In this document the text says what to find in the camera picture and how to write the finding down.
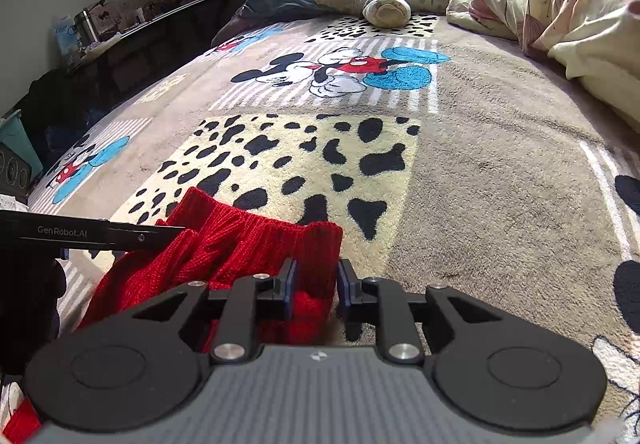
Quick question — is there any red knit sweater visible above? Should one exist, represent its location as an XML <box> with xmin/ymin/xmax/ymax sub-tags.
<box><xmin>0</xmin><ymin>186</ymin><xmax>345</xmax><ymax>444</ymax></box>

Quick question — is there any cartoon mouse printed blanket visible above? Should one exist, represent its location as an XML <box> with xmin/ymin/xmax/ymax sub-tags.
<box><xmin>27</xmin><ymin>11</ymin><xmax>640</xmax><ymax>430</ymax></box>

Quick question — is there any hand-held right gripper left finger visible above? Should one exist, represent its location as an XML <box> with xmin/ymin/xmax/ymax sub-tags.
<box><xmin>131</xmin><ymin>258</ymin><xmax>298</xmax><ymax>365</ymax></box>

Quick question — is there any clear plastic container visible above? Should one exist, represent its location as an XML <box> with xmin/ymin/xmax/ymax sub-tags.
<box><xmin>87</xmin><ymin>0</ymin><xmax>135</xmax><ymax>32</ymax></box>

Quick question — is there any steel thermos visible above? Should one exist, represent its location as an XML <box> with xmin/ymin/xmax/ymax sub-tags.
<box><xmin>74</xmin><ymin>9</ymin><xmax>98</xmax><ymax>47</ymax></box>

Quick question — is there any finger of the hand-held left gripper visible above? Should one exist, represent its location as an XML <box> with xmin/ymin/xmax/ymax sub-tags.
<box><xmin>107</xmin><ymin>220</ymin><xmax>187</xmax><ymax>252</ymax></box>

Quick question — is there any black speaker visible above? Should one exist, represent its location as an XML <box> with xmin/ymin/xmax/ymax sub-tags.
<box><xmin>0</xmin><ymin>144</ymin><xmax>33</xmax><ymax>205</ymax></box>

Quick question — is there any teal bin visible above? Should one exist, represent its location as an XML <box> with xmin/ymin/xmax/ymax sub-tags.
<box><xmin>0</xmin><ymin>110</ymin><xmax>45</xmax><ymax>185</ymax></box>

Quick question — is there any black bag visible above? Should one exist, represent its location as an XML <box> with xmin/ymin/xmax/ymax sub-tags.
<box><xmin>27</xmin><ymin>66</ymin><xmax>108</xmax><ymax>165</ymax></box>

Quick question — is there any blue packet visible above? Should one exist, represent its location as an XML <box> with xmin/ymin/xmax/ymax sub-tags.
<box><xmin>52</xmin><ymin>15</ymin><xmax>83</xmax><ymax>70</ymax></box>

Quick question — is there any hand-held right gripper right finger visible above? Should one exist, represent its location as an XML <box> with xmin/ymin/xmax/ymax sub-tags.
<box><xmin>336</xmin><ymin>259</ymin><xmax>503</xmax><ymax>365</ymax></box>

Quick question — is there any dark side table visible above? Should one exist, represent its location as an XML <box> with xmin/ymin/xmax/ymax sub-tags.
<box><xmin>65</xmin><ymin>0</ymin><xmax>233</xmax><ymax>110</ymax></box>

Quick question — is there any cream duvet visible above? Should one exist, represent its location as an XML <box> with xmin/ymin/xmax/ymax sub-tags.
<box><xmin>446</xmin><ymin>0</ymin><xmax>640</xmax><ymax>132</ymax></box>

